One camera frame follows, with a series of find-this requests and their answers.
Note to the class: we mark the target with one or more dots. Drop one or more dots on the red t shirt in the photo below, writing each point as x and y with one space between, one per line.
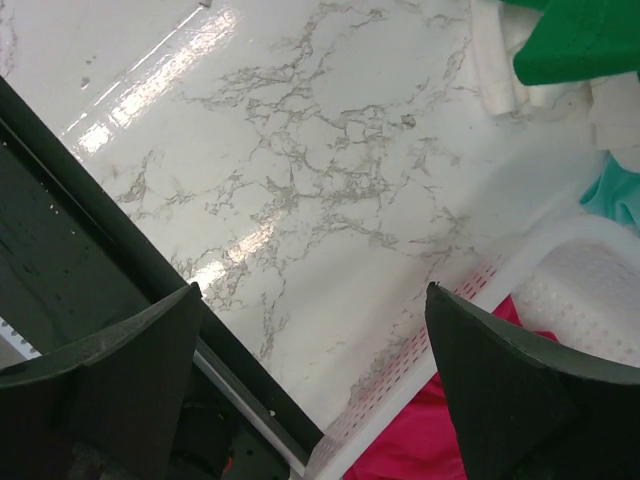
420 442

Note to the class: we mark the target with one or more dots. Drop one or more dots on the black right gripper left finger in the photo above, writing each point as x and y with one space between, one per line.
118 391

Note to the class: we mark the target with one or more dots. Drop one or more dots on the white translucent garment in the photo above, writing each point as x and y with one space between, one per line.
615 109

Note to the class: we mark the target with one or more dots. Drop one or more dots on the white plastic laundry basket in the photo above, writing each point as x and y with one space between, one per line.
574 282

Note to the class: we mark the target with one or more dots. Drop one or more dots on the teal t shirt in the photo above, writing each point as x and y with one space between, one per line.
614 195

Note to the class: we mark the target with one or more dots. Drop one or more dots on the green t shirt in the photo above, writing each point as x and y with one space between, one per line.
579 40

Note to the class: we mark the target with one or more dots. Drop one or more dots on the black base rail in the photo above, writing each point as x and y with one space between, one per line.
73 264

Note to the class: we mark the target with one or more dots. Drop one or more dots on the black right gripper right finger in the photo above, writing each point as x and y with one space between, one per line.
525 407

